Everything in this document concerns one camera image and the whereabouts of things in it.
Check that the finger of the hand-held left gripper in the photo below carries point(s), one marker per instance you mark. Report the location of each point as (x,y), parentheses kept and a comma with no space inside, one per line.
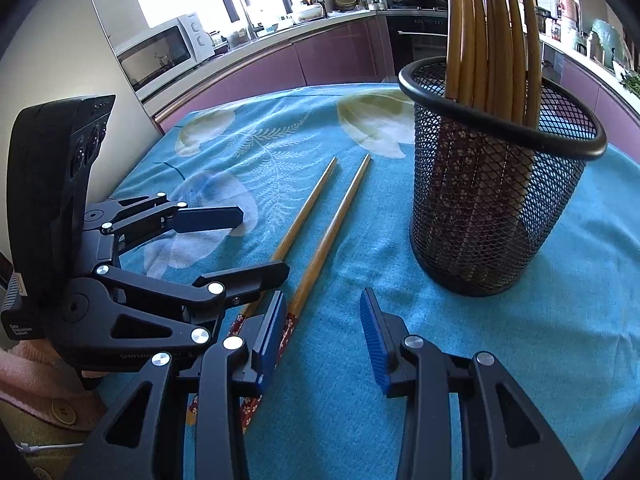
(250,277)
(210,219)

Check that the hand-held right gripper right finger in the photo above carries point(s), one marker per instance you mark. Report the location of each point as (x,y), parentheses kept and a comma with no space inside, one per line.
(375,340)

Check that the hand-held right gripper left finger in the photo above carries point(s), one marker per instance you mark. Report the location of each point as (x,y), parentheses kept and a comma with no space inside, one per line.
(270,335)

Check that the bamboo chopstick red patterned end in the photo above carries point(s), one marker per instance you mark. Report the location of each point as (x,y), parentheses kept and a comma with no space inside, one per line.
(335,225)
(305,207)

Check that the black mesh utensil holder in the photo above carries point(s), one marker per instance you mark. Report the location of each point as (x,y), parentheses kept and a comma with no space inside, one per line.
(550,220)

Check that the bundle of bamboo chopsticks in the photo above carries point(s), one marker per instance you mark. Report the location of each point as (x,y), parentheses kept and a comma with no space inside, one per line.
(480,35)

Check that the blue floral tablecloth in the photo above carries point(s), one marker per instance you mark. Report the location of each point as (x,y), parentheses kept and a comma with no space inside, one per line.
(500,360)

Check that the white microwave oven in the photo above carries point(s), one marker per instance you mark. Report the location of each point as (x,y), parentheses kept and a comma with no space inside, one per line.
(160,55)

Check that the pink fuzzy cardigan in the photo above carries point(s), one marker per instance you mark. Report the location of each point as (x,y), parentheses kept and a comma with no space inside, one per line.
(35,380)

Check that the purple kitchen cabinets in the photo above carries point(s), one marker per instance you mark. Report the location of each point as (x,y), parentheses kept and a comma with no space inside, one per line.
(325,60)

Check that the chrome kitchen faucet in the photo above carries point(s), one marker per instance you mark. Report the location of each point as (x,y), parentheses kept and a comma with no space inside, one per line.
(248,15)

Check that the black built-in oven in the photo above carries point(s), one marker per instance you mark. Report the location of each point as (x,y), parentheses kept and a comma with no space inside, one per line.
(415,45)

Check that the olive green cloth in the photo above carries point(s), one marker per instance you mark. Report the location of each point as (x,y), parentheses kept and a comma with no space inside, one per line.
(30,465)

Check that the green leafy vegetables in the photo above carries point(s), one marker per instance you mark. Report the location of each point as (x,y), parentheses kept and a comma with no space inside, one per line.
(632,84)

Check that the teal mesh food cover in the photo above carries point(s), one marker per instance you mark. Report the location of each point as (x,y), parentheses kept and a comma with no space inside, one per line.
(607,42)

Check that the pink kettle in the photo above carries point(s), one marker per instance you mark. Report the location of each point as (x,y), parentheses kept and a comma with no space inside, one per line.
(570,7)

